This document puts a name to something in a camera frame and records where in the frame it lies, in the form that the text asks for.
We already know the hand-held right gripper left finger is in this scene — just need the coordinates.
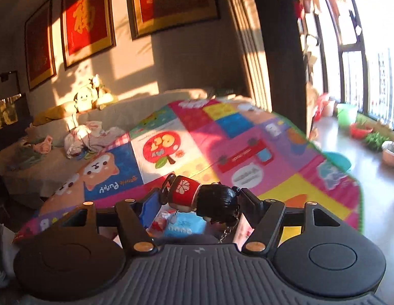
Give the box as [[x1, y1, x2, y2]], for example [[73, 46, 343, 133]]
[[59, 189, 161, 255]]

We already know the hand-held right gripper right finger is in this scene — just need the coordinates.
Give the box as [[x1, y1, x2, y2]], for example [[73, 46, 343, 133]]
[[240, 188, 344, 252]]

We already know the red doll toy black hair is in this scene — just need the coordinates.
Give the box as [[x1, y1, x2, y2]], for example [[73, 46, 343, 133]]
[[160, 173, 241, 245]]

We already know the blue snack packet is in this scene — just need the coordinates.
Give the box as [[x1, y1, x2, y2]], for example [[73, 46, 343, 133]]
[[163, 212, 208, 237]]

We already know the colourful cartoon play mat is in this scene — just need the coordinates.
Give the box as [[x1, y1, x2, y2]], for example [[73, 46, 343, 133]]
[[12, 97, 364, 245]]

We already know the crumpled white patterned cloth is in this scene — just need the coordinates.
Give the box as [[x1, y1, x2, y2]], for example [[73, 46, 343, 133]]
[[64, 121, 126, 159]]

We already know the beige sofa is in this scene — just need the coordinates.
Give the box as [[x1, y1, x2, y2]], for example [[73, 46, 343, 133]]
[[0, 89, 216, 210]]

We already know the beige bear plush toy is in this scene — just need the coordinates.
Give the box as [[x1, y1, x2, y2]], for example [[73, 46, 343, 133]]
[[89, 74, 118, 110]]

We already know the small pink patterned cloth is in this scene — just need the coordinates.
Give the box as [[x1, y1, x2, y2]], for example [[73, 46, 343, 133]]
[[32, 135, 54, 155]]

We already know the white and yellow plush toy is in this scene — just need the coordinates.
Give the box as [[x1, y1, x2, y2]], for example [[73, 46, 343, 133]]
[[73, 84, 99, 113]]

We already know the red basin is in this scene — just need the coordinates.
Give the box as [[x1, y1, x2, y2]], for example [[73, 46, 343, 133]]
[[349, 123, 374, 139]]

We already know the green bucket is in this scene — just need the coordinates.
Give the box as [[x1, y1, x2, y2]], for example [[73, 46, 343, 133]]
[[336, 103, 359, 126]]

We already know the yellow pillow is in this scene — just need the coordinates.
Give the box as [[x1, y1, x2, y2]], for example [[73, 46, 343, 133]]
[[33, 102, 77, 126]]

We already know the small green plant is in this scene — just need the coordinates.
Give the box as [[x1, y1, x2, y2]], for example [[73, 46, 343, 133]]
[[364, 132, 390, 151]]

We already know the round beige plant pot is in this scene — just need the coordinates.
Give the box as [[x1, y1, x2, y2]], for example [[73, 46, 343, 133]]
[[382, 141, 394, 167]]

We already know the striped window curtain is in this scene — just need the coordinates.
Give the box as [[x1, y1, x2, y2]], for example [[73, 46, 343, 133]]
[[222, 0, 307, 134]]

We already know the dark cabinet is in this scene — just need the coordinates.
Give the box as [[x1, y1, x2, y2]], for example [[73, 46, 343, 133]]
[[0, 71, 34, 153]]

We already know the dark red framed picture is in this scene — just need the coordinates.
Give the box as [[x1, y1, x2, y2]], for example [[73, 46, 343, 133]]
[[23, 0, 57, 91]]

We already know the red framed picture gold character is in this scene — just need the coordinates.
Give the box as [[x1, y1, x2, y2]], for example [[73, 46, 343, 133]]
[[61, 0, 117, 69]]

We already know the large window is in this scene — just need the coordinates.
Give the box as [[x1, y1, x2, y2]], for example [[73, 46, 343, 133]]
[[311, 0, 394, 134]]

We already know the wide red framed picture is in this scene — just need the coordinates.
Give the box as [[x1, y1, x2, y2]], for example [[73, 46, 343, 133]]
[[125, 0, 221, 40]]

